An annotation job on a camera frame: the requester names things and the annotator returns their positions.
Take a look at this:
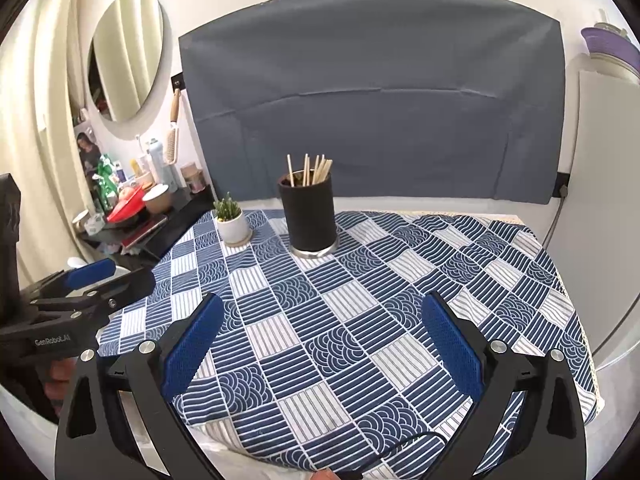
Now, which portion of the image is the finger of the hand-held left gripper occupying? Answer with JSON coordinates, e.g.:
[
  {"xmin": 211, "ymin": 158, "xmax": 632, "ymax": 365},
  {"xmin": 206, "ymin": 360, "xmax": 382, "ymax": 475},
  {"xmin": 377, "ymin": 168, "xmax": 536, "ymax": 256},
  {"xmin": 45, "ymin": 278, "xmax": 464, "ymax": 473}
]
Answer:
[
  {"xmin": 20, "ymin": 259, "xmax": 117, "ymax": 306},
  {"xmin": 30, "ymin": 266, "xmax": 157, "ymax": 328}
]

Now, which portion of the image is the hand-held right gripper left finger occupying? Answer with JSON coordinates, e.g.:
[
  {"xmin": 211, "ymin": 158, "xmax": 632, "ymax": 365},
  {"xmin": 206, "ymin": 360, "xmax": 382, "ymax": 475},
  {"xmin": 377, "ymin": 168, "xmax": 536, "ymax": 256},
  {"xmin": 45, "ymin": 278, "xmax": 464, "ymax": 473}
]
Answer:
[{"xmin": 54, "ymin": 292, "xmax": 226, "ymax": 480}]

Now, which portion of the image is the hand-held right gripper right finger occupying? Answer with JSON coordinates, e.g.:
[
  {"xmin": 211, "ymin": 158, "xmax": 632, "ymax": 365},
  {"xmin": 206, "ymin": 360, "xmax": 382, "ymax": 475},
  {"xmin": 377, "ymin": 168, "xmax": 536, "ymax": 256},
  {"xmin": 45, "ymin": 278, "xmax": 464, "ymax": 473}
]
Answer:
[{"xmin": 421, "ymin": 291, "xmax": 587, "ymax": 480}]

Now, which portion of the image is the black cylindrical utensil holder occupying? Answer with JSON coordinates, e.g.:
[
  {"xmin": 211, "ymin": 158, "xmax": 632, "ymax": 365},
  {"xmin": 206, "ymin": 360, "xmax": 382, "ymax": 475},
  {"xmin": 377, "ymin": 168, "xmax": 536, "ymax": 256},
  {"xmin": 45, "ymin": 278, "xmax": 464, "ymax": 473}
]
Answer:
[{"xmin": 277, "ymin": 172, "xmax": 338, "ymax": 259}]

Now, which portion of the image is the bunch of wooden chopsticks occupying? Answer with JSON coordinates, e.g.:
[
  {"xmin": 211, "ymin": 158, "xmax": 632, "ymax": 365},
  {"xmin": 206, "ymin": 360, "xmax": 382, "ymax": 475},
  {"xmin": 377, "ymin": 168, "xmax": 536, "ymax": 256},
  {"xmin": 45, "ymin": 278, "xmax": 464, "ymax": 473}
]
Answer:
[{"xmin": 286, "ymin": 152, "xmax": 333, "ymax": 187}]

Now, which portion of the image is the person's left hand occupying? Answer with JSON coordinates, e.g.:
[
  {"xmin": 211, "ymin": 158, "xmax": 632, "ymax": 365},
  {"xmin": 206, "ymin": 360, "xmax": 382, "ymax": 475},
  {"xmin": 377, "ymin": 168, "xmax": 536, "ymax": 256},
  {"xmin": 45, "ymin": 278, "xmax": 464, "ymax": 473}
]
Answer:
[{"xmin": 44, "ymin": 359, "xmax": 76, "ymax": 403}]

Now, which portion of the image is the flat red box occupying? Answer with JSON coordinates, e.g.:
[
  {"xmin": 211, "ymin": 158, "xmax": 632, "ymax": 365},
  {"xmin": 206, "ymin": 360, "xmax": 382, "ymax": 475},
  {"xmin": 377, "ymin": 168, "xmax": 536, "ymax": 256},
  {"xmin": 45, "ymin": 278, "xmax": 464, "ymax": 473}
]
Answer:
[{"xmin": 121, "ymin": 215, "xmax": 168, "ymax": 250}]

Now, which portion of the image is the blue patterned tablecloth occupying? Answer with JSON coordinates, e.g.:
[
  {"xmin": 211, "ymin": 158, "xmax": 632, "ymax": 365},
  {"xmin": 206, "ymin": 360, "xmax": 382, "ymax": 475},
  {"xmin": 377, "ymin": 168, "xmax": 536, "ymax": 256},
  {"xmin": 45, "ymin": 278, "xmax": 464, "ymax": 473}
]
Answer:
[{"xmin": 97, "ymin": 208, "xmax": 601, "ymax": 478}]

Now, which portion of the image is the beige ceramic bowl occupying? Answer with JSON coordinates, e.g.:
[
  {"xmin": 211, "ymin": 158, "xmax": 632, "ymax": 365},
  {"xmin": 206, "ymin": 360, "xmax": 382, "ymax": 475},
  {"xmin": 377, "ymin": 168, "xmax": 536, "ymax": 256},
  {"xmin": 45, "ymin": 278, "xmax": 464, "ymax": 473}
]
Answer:
[{"xmin": 142, "ymin": 184, "xmax": 174, "ymax": 215}]

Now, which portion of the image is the black side table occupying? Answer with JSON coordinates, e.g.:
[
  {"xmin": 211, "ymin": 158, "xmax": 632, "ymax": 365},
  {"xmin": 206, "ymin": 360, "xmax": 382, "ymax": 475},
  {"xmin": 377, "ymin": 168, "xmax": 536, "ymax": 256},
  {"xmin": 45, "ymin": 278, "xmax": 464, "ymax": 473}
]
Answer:
[{"xmin": 77, "ymin": 190, "xmax": 216, "ymax": 271}]

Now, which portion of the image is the green snack packet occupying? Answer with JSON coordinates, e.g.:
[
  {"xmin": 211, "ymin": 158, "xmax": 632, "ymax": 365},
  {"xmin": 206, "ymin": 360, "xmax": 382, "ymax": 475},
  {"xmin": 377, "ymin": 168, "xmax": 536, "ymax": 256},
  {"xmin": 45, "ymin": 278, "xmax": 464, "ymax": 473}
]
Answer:
[{"xmin": 95, "ymin": 155, "xmax": 118, "ymax": 211}]

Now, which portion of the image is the small cactus in white pot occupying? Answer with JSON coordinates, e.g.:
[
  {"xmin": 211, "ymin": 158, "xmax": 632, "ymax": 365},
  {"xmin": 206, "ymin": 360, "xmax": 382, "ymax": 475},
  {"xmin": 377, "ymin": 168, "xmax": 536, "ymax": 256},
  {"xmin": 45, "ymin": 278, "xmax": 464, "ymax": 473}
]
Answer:
[{"xmin": 212, "ymin": 192, "xmax": 252, "ymax": 247}]

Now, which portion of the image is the pink cosmetic jar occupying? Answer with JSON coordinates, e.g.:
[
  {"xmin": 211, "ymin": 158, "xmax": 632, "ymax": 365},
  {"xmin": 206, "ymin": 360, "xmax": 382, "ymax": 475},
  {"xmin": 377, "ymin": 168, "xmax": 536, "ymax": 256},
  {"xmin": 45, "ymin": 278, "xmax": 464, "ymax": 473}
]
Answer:
[{"xmin": 181, "ymin": 162, "xmax": 207, "ymax": 195}]

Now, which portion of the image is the grey spray bottle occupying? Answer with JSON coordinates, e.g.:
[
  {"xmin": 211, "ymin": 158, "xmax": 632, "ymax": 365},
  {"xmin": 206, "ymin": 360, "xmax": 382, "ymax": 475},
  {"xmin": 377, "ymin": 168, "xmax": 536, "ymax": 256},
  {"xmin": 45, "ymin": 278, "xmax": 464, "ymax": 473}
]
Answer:
[{"xmin": 149, "ymin": 139, "xmax": 169, "ymax": 187}]

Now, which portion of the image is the wooden hairbrush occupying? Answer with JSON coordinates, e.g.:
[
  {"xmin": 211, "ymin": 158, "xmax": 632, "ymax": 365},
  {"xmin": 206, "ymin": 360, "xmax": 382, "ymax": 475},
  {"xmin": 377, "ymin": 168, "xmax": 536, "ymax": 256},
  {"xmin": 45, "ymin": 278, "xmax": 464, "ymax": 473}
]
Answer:
[{"xmin": 164, "ymin": 88, "xmax": 182, "ymax": 166}]

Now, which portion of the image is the cream curtain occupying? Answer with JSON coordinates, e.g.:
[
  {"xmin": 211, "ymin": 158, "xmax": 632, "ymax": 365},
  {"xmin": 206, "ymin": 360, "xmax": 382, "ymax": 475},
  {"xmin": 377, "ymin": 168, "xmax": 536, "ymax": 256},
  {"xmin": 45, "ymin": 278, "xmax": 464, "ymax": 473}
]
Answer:
[{"xmin": 0, "ymin": 0, "xmax": 93, "ymax": 281}]

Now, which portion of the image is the white cabinet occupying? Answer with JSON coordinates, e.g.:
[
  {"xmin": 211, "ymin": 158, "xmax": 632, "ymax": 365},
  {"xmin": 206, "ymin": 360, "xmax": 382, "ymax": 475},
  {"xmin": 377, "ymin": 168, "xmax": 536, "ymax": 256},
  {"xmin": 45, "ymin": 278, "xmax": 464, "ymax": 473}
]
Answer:
[{"xmin": 557, "ymin": 67, "xmax": 640, "ymax": 366}]

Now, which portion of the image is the grey-blue backdrop cloth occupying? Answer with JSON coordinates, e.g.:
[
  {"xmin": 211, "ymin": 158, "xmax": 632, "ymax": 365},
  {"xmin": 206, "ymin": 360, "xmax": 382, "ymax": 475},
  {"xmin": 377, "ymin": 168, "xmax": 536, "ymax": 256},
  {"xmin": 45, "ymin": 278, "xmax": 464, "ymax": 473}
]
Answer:
[{"xmin": 178, "ymin": 0, "xmax": 567, "ymax": 206}]

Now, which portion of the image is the purple stacked pot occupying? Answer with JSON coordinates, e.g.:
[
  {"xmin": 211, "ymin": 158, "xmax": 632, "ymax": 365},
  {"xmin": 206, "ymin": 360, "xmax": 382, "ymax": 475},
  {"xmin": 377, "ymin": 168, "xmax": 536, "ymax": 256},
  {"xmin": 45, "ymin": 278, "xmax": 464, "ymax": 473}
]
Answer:
[{"xmin": 581, "ymin": 22, "xmax": 640, "ymax": 81}]

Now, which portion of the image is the black wall plug cable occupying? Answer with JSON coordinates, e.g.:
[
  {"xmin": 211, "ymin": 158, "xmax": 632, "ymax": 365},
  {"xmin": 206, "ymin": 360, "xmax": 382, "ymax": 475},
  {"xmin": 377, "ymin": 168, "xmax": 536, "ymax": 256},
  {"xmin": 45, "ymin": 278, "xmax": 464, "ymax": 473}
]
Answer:
[{"xmin": 542, "ymin": 172, "xmax": 571, "ymax": 246}]

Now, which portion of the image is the oval wall mirror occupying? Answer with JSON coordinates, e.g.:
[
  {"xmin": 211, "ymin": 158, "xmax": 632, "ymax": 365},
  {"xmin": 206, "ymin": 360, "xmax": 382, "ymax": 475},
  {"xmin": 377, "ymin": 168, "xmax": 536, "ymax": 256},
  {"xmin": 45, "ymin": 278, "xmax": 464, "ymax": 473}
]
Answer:
[{"xmin": 87, "ymin": 0, "xmax": 165, "ymax": 123}]

